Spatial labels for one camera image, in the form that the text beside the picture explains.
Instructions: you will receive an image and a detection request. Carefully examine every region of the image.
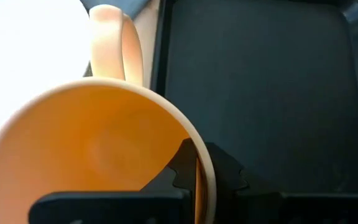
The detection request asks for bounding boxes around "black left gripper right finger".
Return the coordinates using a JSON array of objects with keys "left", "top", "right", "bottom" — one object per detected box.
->
[{"left": 204, "top": 142, "right": 358, "bottom": 224}]

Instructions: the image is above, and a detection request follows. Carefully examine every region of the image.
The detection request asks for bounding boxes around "orange ceramic mug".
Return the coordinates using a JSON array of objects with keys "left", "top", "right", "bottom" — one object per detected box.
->
[{"left": 0, "top": 3, "right": 218, "bottom": 224}]

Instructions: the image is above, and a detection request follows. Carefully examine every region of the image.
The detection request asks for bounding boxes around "black plastic tray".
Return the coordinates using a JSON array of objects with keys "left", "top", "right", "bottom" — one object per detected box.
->
[{"left": 150, "top": 0, "right": 358, "bottom": 195}]

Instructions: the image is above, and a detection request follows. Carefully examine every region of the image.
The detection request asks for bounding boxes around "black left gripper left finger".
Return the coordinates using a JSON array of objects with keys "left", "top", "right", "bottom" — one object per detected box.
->
[{"left": 28, "top": 138, "right": 198, "bottom": 224}]

